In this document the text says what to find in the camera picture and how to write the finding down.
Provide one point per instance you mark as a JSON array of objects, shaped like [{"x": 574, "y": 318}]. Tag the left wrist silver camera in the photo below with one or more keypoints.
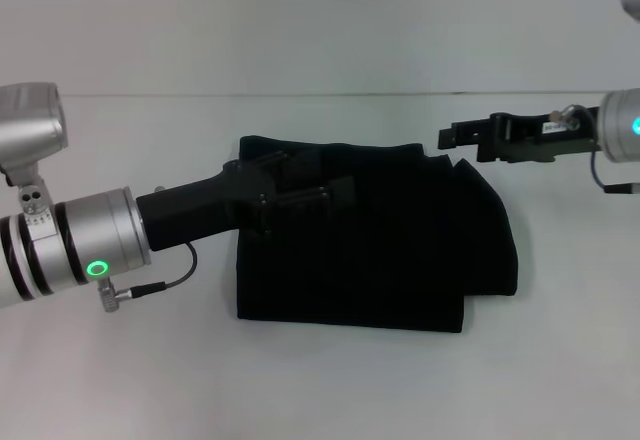
[{"x": 27, "y": 120}]

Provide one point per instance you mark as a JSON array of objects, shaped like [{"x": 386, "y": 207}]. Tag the black shirt with FREE print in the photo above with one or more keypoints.
[{"x": 375, "y": 260}]

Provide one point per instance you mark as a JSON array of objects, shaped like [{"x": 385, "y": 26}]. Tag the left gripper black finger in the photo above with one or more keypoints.
[
  {"x": 325, "y": 195},
  {"x": 295, "y": 162}
]

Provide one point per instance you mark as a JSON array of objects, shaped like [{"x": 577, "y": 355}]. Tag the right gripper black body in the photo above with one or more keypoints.
[{"x": 540, "y": 135}]

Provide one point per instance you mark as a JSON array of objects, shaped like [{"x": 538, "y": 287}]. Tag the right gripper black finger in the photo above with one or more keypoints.
[{"x": 462, "y": 135}]

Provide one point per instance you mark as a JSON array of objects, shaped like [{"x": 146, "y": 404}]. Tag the right robot arm silver white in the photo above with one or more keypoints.
[{"x": 620, "y": 125}]

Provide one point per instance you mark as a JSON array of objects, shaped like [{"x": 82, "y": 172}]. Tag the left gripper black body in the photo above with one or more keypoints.
[{"x": 200, "y": 205}]

